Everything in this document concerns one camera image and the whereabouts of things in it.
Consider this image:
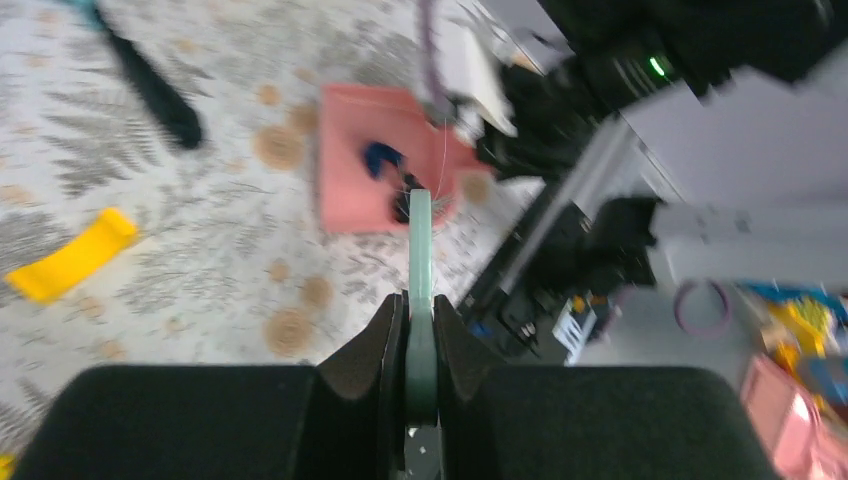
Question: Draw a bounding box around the floral tablecloth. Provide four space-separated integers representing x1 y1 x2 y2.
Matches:
0 0 551 458

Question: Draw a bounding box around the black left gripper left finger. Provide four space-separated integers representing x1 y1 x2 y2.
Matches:
14 294 406 479

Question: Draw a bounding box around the yellow curved wooden block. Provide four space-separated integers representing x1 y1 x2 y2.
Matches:
4 208 139 305

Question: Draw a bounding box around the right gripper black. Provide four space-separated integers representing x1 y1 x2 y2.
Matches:
476 0 847 179

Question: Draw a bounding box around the black paper scrap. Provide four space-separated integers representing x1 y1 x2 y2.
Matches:
392 173 425 224

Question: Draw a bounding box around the blue paper scrap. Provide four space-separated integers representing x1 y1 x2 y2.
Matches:
363 142 404 180

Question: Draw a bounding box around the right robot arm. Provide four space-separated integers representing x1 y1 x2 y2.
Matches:
431 1 847 479

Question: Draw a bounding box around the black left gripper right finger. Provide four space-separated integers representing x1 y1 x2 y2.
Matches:
434 296 776 479

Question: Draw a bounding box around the pink plastic dustpan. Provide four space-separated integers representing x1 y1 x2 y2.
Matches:
317 84 491 233

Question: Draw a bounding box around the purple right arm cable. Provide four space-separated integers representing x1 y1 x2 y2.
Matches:
415 0 455 121

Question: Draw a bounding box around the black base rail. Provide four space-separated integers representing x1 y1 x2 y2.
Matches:
457 120 662 365

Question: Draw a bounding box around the teal hand brush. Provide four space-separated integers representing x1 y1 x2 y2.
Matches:
405 189 438 426

